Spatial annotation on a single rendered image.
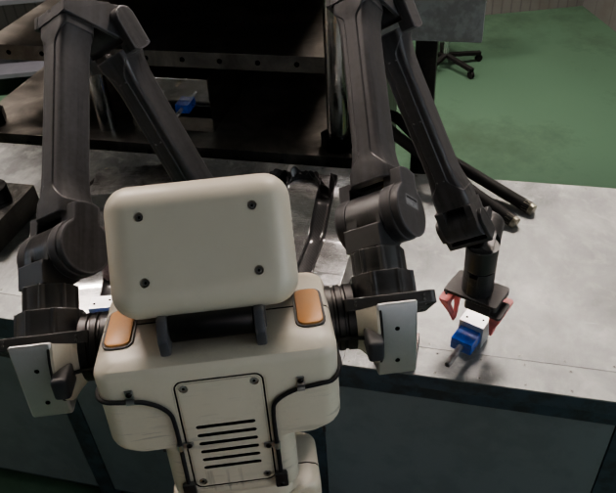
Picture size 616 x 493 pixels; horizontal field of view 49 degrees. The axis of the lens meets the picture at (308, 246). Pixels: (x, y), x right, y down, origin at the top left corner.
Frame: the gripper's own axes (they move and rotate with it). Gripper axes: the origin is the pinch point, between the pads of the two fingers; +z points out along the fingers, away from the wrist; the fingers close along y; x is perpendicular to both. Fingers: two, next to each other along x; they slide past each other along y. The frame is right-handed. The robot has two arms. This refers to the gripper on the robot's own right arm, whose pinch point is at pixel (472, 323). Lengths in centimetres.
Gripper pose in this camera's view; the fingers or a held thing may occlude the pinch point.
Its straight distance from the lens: 135.1
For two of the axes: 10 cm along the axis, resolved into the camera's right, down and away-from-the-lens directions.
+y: -8.1, -3.3, 4.9
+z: 0.6, 7.8, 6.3
